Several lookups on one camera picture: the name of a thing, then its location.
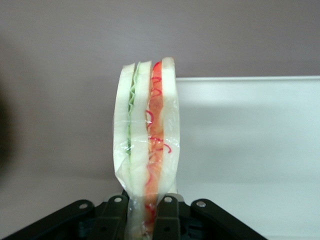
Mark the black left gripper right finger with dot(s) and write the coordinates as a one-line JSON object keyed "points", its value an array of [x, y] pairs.
{"points": [[215, 220]]}

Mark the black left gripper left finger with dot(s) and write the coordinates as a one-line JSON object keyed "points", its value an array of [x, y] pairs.
{"points": [[62, 222]]}

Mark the triangle sandwich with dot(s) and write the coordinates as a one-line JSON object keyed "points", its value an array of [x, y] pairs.
{"points": [[137, 125]]}

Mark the beige rectangular tray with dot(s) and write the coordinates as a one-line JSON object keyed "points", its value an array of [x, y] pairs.
{"points": [[250, 150]]}

